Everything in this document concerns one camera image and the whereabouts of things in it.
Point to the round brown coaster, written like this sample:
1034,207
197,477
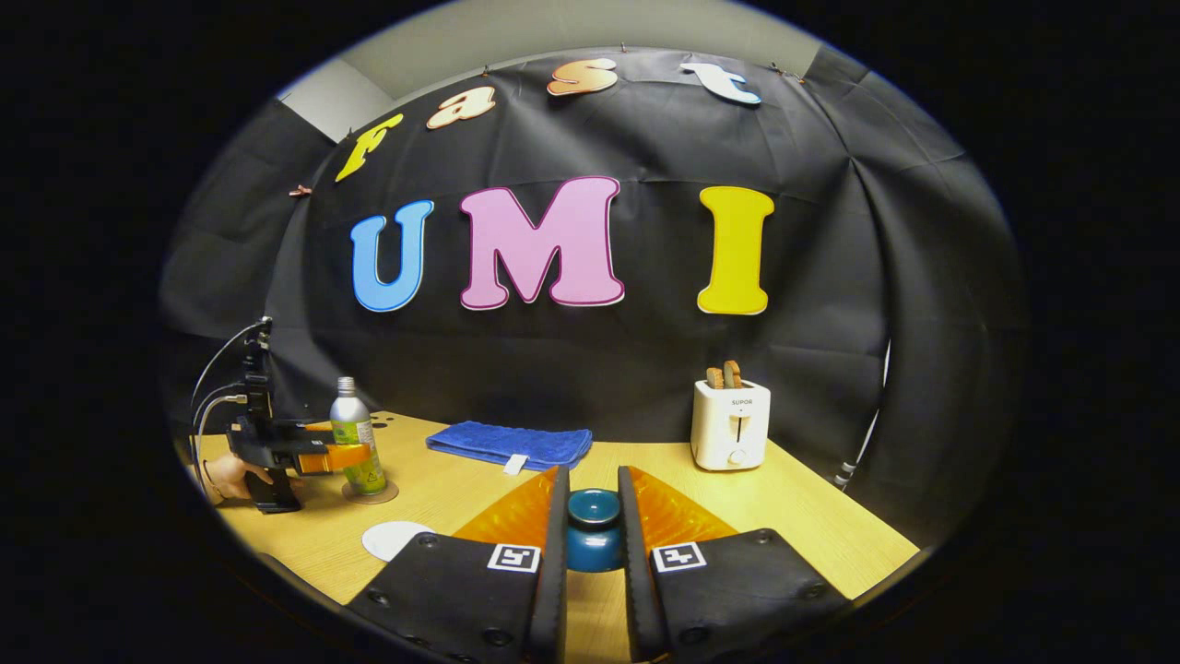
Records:
393,492

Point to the teal teacup white inside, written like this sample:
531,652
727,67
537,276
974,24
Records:
396,541

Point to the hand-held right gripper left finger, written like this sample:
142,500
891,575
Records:
550,590

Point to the teal teacup lid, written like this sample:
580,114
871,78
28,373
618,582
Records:
595,544

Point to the black backdrop cloth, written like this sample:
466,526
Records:
645,350

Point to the blue folded towel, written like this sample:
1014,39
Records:
507,441

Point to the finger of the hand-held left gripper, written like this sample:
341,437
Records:
300,429
336,458

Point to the silver green water bottle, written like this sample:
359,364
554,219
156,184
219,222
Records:
355,433

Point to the brown bread slice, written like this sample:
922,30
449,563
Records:
732,373
715,378

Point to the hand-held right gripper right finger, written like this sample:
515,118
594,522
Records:
636,590

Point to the white toaster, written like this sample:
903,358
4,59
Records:
728,433

